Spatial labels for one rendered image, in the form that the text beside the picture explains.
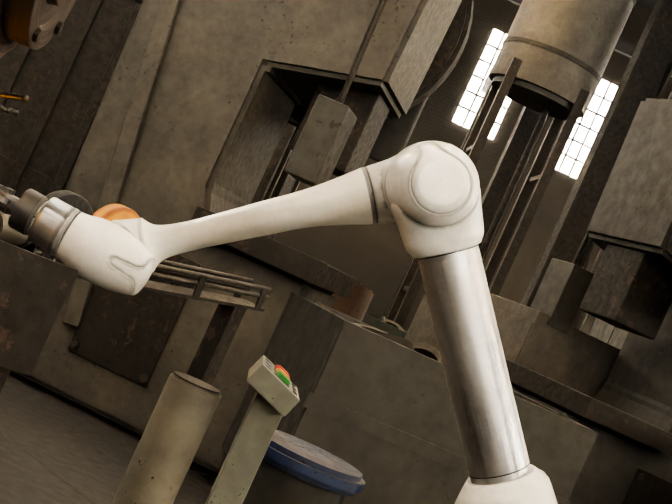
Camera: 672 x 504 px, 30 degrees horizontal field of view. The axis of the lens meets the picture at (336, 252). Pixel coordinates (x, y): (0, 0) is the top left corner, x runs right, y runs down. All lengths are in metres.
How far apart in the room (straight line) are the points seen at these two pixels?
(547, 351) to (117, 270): 3.81
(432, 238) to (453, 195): 0.09
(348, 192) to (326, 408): 1.96
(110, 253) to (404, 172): 0.52
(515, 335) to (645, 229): 0.82
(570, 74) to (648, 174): 5.37
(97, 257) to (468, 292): 0.62
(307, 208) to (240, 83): 2.66
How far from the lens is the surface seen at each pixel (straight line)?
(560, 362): 5.80
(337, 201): 2.13
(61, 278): 1.52
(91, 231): 2.14
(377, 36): 4.71
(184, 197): 4.74
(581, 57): 10.88
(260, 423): 2.70
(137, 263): 2.13
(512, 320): 5.83
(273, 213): 2.15
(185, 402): 2.66
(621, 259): 5.48
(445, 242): 1.96
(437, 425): 4.16
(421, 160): 1.93
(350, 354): 4.01
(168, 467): 2.68
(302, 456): 2.99
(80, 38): 6.30
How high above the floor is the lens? 0.83
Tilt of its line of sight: 1 degrees up
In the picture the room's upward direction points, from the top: 24 degrees clockwise
